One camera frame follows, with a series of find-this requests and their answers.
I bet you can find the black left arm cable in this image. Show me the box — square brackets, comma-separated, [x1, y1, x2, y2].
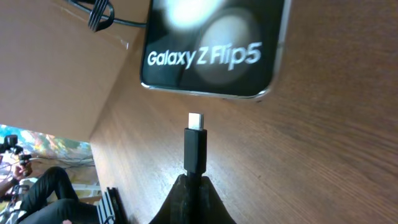
[67, 0, 147, 33]

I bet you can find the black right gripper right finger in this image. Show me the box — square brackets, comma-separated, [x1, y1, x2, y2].
[200, 176, 236, 224]

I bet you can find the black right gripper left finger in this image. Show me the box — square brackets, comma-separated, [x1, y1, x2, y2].
[149, 174, 190, 224]

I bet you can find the black Galaxy flip phone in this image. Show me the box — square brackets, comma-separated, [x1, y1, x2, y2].
[140, 0, 292, 99]

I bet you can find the seated person in black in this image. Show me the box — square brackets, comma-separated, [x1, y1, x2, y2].
[1, 166, 100, 224]

